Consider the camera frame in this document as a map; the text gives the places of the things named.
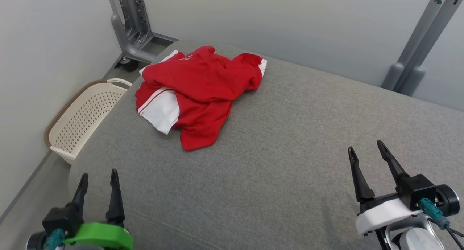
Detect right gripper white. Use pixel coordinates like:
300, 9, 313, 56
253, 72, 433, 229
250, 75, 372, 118
348, 140, 423, 237

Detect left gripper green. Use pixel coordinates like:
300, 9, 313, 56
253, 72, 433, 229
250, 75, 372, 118
62, 169, 133, 250

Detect red and white sports shirt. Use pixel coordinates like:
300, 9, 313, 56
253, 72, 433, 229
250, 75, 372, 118
135, 45, 268, 151

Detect cream perforated laundry basket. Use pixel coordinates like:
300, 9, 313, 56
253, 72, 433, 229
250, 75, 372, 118
44, 78, 133, 165

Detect black caster wheel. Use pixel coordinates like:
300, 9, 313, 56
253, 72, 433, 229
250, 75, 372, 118
119, 57, 140, 73

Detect grey metal stand round-top posts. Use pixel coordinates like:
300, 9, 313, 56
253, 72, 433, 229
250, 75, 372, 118
381, 0, 464, 97

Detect grey metal stand with brackets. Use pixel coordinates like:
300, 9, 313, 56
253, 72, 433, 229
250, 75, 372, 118
106, 0, 179, 63

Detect teal left camera cable plug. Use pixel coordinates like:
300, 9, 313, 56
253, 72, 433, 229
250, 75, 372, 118
43, 228, 66, 250

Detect teal camera cable plug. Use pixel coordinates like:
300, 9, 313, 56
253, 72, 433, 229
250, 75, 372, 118
419, 197, 464, 250
43, 228, 66, 250

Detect teal right camera cable plug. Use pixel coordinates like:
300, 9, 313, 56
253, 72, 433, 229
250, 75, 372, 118
419, 197, 464, 250

